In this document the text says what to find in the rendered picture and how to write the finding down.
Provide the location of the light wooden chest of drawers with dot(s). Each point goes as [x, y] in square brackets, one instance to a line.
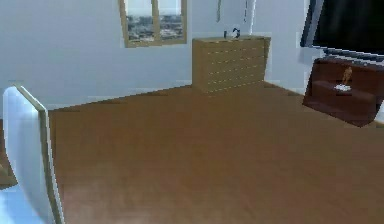
[230, 65]

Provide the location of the small dark object on chest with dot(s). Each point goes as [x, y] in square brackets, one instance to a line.
[235, 33]

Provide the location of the wooden framed window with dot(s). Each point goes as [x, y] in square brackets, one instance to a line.
[155, 21]

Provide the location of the small white dish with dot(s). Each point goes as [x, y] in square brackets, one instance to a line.
[343, 88]

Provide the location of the dark brown television stand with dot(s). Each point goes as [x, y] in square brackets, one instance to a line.
[346, 96]

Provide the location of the small orange figurine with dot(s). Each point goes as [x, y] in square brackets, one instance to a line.
[347, 75]

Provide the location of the white chair with wooden edge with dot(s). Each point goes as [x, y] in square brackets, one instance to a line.
[25, 150]

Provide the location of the black television set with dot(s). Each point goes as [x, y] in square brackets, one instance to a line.
[350, 23]

